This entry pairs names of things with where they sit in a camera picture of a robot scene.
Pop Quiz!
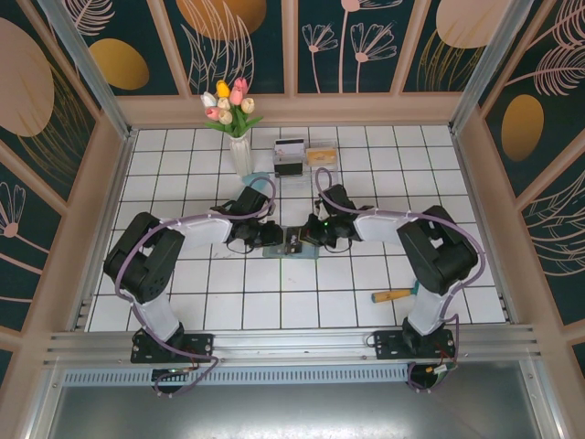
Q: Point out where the green card holder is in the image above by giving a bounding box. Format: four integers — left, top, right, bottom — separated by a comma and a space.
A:
263, 244, 321, 262

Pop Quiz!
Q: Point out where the black card with white print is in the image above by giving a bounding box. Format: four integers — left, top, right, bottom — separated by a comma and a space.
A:
285, 227, 305, 255

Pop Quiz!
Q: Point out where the clear acrylic card organizer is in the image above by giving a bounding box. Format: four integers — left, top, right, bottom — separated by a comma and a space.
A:
272, 136, 342, 193

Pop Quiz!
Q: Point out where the black credit card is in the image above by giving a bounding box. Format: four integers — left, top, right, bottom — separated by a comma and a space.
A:
273, 157, 305, 178

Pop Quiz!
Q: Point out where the orange credit card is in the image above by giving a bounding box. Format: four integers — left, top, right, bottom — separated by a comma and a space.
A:
304, 146, 338, 166

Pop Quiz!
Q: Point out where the white ribbed vase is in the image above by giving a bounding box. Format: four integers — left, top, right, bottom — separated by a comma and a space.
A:
228, 135, 253, 177

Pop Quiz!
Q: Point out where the artificial tulip bouquet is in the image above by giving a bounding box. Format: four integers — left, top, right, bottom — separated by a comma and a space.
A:
202, 76, 265, 139

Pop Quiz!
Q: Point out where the teal rake with wooden handle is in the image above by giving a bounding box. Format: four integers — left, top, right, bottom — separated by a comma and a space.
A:
370, 282, 421, 305

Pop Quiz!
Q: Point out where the aluminium front rail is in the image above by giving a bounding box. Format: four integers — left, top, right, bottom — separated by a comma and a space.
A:
43, 324, 545, 371

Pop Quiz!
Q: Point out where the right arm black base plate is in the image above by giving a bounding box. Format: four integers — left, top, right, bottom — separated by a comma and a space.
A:
373, 329, 458, 362

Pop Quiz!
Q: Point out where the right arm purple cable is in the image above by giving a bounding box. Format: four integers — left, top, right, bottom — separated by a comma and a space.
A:
314, 167, 486, 394

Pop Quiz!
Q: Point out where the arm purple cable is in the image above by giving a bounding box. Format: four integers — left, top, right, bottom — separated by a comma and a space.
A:
314, 167, 486, 394
113, 176, 278, 399

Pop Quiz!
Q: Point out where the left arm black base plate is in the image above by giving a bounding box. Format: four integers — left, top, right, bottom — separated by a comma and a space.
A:
130, 332, 216, 365

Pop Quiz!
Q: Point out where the slotted grey cable duct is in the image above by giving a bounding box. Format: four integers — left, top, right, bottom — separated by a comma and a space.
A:
61, 368, 531, 385

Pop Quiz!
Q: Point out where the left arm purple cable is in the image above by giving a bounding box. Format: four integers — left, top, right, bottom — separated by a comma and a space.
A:
113, 176, 278, 399

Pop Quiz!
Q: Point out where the aluminium corner post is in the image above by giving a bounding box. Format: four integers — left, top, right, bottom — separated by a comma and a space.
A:
38, 0, 138, 141
450, 0, 536, 134

